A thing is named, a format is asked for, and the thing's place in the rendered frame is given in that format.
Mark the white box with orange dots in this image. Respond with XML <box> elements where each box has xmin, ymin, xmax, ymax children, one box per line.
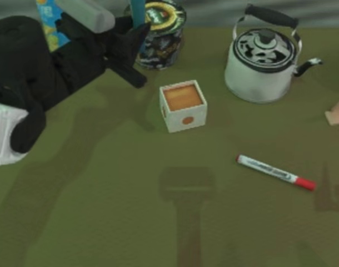
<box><xmin>159</xmin><ymin>80</ymin><xmax>208</xmax><ymax>134</ymax></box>

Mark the dark printed tin can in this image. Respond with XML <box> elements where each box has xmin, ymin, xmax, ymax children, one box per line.
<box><xmin>124</xmin><ymin>0</ymin><xmax>187</xmax><ymax>72</ymax></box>

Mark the blue and yellow carton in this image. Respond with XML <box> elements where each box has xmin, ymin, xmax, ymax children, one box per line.
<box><xmin>36</xmin><ymin>0</ymin><xmax>72</xmax><ymax>53</ymax></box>

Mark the white marker with red cap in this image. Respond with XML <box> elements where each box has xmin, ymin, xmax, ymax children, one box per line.
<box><xmin>235</xmin><ymin>154</ymin><xmax>317</xmax><ymax>192</ymax></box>

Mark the pink beige object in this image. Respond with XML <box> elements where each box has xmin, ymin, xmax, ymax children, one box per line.
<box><xmin>324</xmin><ymin>93</ymin><xmax>339</xmax><ymax>126</ymax></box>

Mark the white kettle with black handle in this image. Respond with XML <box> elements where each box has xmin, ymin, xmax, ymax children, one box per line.
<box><xmin>224</xmin><ymin>3</ymin><xmax>324</xmax><ymax>105</ymax></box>

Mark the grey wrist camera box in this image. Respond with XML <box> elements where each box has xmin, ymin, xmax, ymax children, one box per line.
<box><xmin>54</xmin><ymin>0</ymin><xmax>116</xmax><ymax>34</ymax></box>

